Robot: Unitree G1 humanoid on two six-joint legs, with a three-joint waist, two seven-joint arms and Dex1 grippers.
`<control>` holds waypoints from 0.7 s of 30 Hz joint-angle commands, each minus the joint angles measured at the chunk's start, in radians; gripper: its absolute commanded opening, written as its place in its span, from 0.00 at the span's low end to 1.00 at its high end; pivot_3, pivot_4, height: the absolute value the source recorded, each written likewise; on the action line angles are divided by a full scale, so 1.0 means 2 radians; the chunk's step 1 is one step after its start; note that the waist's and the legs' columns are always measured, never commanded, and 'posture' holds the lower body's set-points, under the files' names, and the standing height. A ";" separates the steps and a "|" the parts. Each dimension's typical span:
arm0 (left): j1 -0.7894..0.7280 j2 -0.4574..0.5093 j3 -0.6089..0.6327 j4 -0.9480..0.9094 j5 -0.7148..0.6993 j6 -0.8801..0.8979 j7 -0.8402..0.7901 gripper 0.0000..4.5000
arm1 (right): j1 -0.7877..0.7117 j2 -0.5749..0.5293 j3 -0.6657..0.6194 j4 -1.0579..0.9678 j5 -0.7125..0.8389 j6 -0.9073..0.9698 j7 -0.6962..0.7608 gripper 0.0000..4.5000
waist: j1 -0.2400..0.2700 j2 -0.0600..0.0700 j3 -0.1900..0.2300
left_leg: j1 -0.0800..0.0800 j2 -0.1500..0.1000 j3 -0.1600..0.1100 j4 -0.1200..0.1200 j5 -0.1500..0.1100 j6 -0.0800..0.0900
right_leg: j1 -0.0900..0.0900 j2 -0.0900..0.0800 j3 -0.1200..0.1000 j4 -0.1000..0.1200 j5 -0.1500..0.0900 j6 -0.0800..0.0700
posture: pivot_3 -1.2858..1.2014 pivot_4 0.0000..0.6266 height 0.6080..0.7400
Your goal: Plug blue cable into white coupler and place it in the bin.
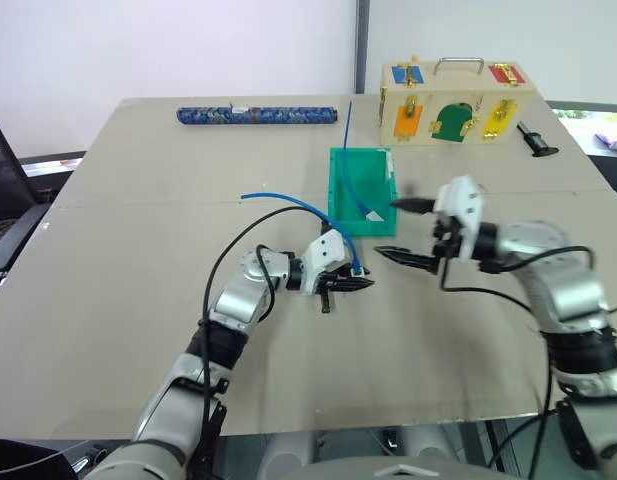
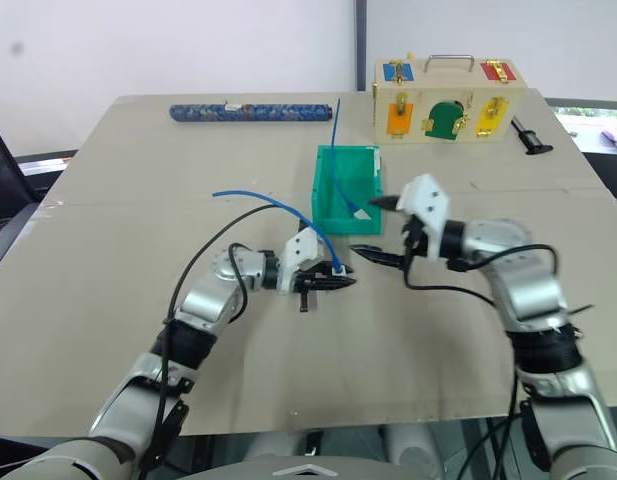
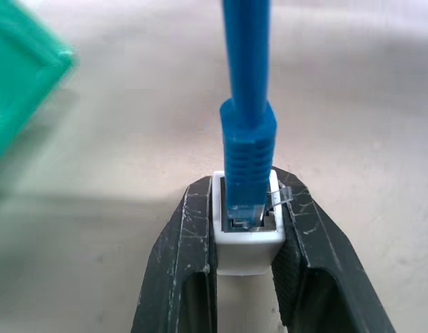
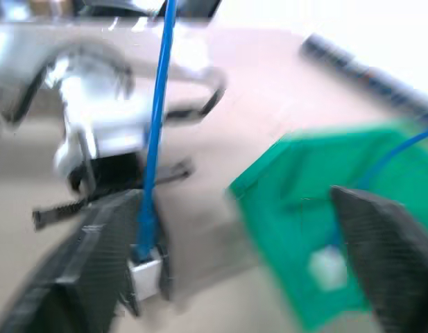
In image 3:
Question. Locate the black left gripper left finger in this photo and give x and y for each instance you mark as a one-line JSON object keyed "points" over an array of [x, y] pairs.
{"points": [[172, 260]]}

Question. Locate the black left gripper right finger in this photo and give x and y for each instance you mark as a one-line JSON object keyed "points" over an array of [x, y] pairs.
{"points": [[324, 249]]}

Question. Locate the white ethernet coupler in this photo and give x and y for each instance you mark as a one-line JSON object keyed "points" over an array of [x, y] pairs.
{"points": [[249, 255]]}

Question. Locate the green plastic bin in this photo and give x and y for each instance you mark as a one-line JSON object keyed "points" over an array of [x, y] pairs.
{"points": [[19, 66]]}

